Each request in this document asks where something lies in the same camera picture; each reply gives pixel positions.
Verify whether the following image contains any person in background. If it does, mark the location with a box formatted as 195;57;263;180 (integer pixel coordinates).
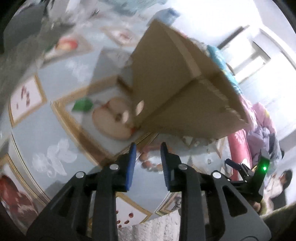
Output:
264;169;292;211

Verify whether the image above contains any pink floral bed quilt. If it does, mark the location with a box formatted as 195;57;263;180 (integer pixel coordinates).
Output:
228;94;257;169

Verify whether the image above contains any fruit pattern tablecloth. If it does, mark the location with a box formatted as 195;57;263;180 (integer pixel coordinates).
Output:
1;13;230;232

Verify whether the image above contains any brown cardboard box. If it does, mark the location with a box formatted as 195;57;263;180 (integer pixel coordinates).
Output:
123;20;249;139

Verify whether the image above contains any white fluffy towel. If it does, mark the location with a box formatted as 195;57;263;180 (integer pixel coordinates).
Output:
118;211;181;241

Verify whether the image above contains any blue floral pillow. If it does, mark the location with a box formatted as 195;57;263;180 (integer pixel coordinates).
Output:
207;45;242;94

